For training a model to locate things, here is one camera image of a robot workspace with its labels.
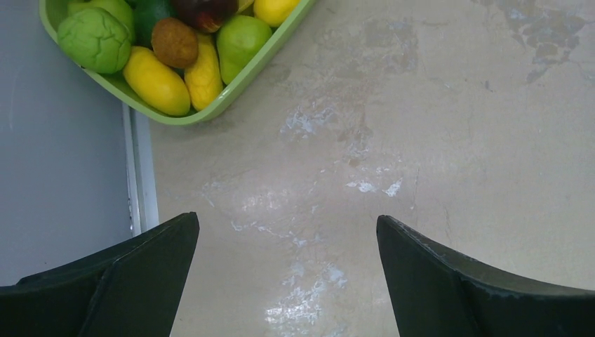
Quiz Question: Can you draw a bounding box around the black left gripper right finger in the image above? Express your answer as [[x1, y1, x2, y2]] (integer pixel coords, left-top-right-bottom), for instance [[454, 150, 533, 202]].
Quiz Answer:
[[376, 216, 594, 336]]

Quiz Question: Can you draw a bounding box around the green pear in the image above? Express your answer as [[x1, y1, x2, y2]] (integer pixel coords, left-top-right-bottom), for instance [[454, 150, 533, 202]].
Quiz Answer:
[[216, 15, 272, 85]]

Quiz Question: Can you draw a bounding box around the brown kiwi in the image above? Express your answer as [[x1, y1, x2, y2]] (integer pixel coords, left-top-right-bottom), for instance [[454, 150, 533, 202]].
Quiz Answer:
[[151, 17, 199, 69]]

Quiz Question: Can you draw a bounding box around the green plastic fruit basket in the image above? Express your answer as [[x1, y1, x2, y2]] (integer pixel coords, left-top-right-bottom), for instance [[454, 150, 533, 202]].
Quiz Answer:
[[39, 0, 317, 126]]

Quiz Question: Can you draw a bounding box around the dark red plum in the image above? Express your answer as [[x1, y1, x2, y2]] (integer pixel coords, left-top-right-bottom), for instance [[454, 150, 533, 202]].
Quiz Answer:
[[170, 0, 239, 34]]

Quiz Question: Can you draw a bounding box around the yellow lemon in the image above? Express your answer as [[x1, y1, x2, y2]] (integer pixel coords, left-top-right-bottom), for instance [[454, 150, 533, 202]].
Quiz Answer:
[[253, 0, 300, 28]]

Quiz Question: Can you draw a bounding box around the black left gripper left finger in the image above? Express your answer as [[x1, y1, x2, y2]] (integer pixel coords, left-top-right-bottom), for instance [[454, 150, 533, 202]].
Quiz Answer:
[[1, 212, 200, 336]]

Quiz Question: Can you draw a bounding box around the aluminium table edge rail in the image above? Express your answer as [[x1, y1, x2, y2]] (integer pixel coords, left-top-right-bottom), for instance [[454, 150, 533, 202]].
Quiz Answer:
[[122, 104, 159, 236]]

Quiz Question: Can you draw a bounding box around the dark green avocado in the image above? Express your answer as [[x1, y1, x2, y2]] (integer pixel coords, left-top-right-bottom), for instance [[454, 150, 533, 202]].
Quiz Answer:
[[133, 0, 177, 48]]

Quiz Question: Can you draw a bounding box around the yellow mango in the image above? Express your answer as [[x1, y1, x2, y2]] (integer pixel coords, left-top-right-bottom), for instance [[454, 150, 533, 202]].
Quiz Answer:
[[123, 46, 191, 117]]

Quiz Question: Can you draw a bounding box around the green bumpy custard apple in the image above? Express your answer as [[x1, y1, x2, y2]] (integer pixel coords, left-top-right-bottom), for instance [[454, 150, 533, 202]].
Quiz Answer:
[[57, 7, 132, 74]]

